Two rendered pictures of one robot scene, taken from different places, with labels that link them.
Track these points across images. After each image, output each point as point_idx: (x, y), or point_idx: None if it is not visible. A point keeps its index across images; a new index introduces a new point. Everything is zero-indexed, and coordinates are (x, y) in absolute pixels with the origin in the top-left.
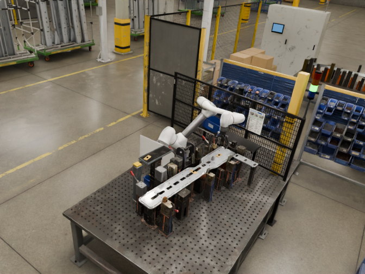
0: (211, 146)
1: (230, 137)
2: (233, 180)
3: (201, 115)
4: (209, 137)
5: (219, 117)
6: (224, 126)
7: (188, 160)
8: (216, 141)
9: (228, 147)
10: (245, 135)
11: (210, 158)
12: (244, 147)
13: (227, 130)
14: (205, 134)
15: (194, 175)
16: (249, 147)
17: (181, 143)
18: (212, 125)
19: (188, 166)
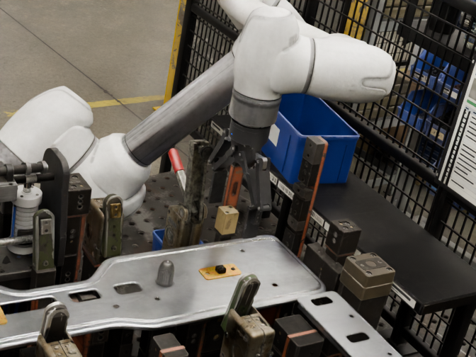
0: (200, 216)
1: (345, 209)
2: None
3: (227, 62)
4: (193, 158)
5: (338, 105)
6: (246, 92)
7: None
8: (217, 185)
9: (311, 252)
10: (431, 214)
11: (157, 273)
12: (387, 269)
13: (268, 123)
14: (271, 187)
15: None
16: (423, 277)
17: (104, 185)
18: (278, 128)
19: (15, 282)
